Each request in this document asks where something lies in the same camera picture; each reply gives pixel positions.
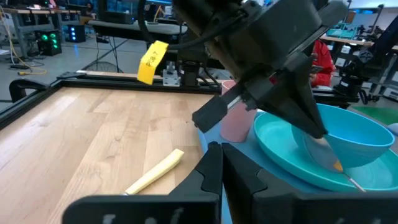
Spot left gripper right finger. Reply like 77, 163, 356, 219
222, 142, 297, 224

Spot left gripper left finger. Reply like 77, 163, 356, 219
169, 141, 223, 203

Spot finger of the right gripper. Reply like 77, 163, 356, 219
275, 52, 328, 138
245, 76, 323, 139

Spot teal plate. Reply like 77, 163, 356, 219
253, 110, 398, 193

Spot pink cup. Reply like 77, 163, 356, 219
220, 79, 258, 144

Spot knife with cream handle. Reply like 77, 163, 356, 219
123, 148, 185, 197

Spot blue bowl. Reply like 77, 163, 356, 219
291, 103, 396, 169

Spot spoon with orange handle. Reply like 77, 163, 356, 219
303, 136, 368, 193

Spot person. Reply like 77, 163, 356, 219
308, 39, 337, 88

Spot long wooden desk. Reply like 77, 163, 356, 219
319, 34, 398, 53

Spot teal plastic crate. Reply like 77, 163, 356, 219
325, 22, 359, 40

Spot green floor mat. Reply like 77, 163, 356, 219
352, 105, 398, 126

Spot yellow tape tag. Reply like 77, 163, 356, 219
137, 40, 170, 86

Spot grey desk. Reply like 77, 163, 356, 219
88, 18, 189, 42

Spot computer tower blue lights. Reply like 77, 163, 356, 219
66, 24, 86, 44

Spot computer tower green lights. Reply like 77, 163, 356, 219
36, 29, 63, 57

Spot wooden workbench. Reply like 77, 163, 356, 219
0, 6, 82, 58

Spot silver metal bracket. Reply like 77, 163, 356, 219
162, 60, 182, 87

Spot black table frame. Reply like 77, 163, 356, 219
0, 70, 223, 131

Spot black right camera cable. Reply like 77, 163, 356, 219
137, 0, 249, 51

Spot black wire floor fan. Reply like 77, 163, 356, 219
82, 60, 126, 74

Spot yellow extension cable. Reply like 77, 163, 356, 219
0, 6, 48, 77

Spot black curved clamp handle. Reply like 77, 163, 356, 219
8, 78, 51, 104

